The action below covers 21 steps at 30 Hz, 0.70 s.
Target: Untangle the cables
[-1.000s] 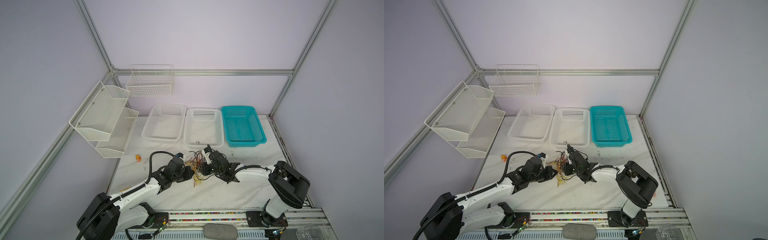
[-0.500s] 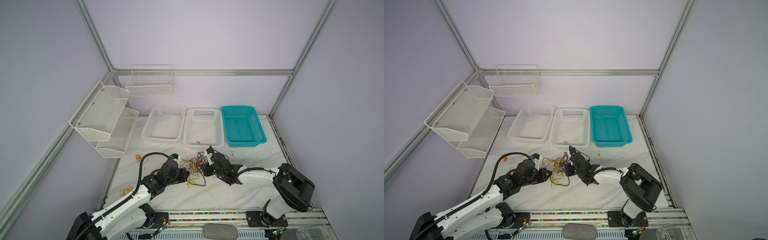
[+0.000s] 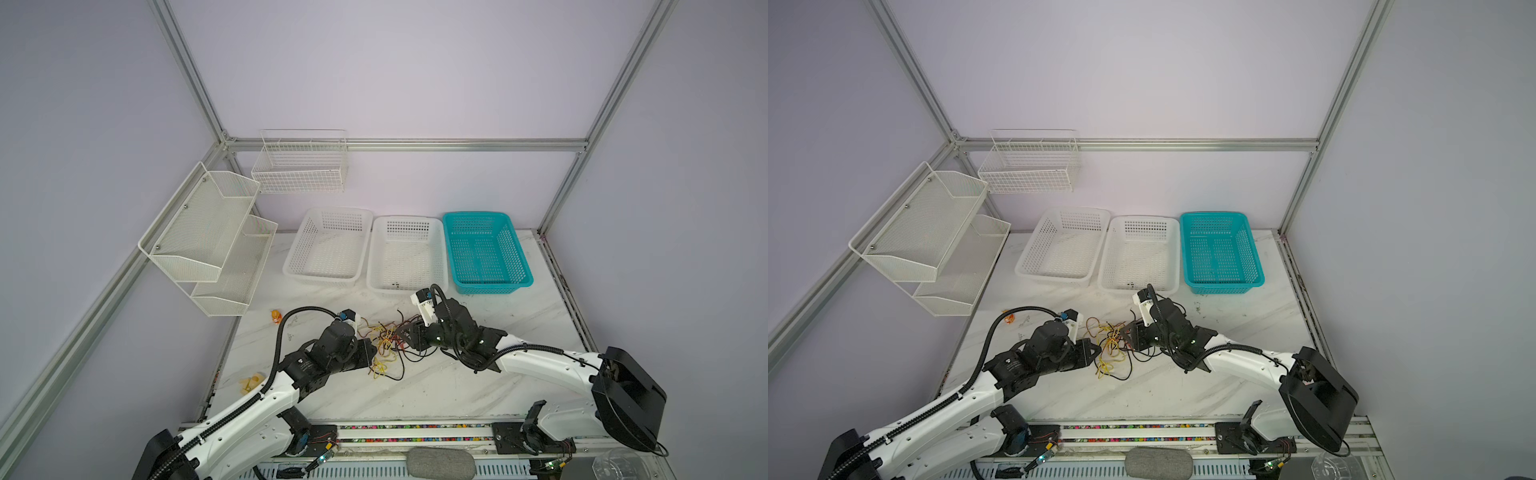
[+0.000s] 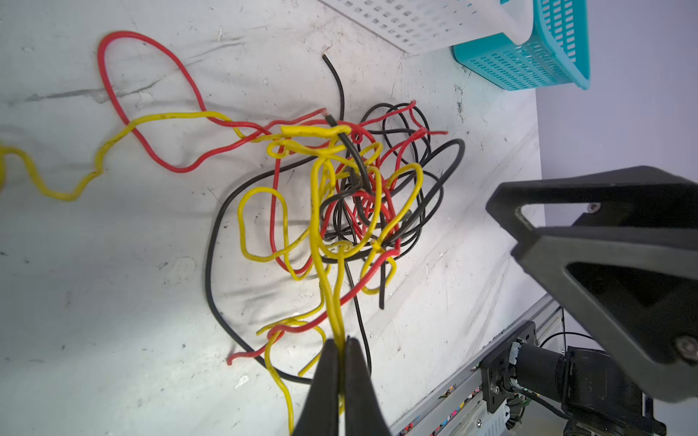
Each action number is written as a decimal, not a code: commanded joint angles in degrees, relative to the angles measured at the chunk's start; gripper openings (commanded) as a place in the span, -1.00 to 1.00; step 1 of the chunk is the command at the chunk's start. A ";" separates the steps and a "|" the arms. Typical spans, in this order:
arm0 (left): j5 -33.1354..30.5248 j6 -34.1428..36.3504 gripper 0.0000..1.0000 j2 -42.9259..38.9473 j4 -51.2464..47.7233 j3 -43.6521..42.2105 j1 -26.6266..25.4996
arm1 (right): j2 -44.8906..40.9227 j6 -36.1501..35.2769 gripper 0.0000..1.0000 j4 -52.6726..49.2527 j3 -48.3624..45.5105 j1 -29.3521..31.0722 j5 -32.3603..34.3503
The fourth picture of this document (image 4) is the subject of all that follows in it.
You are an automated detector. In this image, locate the middle white plastic basket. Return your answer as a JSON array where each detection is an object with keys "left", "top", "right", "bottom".
[{"left": 325, "top": 0, "right": 534, "bottom": 55}]

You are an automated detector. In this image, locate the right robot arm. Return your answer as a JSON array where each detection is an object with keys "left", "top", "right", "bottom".
[{"left": 481, "top": 166, "right": 697, "bottom": 435}]

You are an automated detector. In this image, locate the black cable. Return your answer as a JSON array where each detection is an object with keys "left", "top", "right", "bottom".
[{"left": 204, "top": 53, "right": 467, "bottom": 387}]

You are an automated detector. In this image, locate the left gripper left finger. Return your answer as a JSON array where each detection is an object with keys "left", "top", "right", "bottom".
[{"left": 292, "top": 339, "right": 340, "bottom": 436}]

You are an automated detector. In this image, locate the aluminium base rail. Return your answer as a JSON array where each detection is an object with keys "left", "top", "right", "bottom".
[{"left": 391, "top": 296, "right": 581, "bottom": 435}]

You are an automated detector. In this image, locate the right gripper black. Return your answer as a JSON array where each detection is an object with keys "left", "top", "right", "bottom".
[{"left": 486, "top": 166, "right": 697, "bottom": 403}]

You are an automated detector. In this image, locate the teal plastic basket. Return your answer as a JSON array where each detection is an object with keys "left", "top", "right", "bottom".
[{"left": 452, "top": 0, "right": 591, "bottom": 91}]

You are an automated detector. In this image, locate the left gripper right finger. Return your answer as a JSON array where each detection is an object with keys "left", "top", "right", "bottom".
[{"left": 344, "top": 338, "right": 391, "bottom": 436}]

